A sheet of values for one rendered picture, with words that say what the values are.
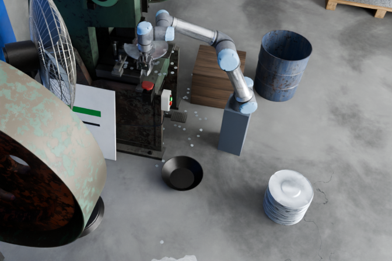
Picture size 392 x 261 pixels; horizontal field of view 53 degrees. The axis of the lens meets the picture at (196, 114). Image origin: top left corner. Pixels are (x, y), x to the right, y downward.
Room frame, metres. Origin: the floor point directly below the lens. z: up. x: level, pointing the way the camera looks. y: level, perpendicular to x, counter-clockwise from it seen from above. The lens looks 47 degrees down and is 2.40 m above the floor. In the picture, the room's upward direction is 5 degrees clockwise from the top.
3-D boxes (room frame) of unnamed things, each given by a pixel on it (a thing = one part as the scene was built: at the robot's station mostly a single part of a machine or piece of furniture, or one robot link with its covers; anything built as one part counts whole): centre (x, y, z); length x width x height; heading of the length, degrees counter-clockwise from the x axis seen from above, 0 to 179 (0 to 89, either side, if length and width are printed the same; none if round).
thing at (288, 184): (1.44, -0.66, 0.23); 0.29 x 0.29 x 0.01
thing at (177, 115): (2.08, 0.36, 0.14); 0.59 x 0.10 x 0.05; 83
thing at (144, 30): (1.72, 0.31, 1.15); 0.09 x 0.08 x 0.11; 99
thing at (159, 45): (2.08, 0.37, 0.78); 0.29 x 0.29 x 0.01
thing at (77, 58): (1.85, 0.67, 0.45); 0.92 x 0.12 x 0.90; 83
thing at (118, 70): (1.93, 0.52, 0.76); 0.17 x 0.06 x 0.10; 173
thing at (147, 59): (1.71, 0.31, 0.99); 0.09 x 0.08 x 0.12; 173
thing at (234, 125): (1.95, -0.30, 0.23); 0.18 x 0.18 x 0.45; 75
